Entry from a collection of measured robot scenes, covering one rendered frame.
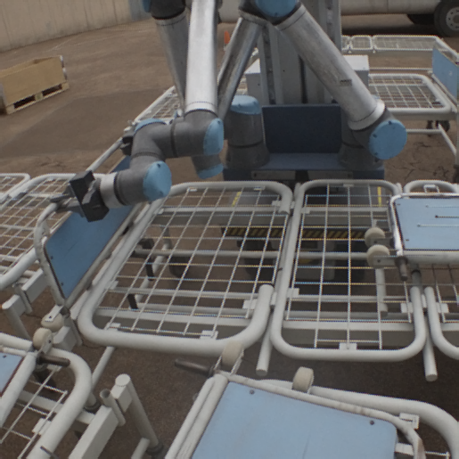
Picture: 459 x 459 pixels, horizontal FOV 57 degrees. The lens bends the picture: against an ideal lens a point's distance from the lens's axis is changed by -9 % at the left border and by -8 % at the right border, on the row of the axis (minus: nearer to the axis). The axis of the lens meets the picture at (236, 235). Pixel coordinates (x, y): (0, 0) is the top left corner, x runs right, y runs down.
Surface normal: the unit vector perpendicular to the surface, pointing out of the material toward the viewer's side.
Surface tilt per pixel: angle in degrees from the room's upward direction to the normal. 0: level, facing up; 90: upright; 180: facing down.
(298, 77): 90
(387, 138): 94
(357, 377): 0
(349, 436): 8
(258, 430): 8
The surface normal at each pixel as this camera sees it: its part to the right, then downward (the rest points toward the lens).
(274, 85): -0.24, 0.54
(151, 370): -0.12, -0.84
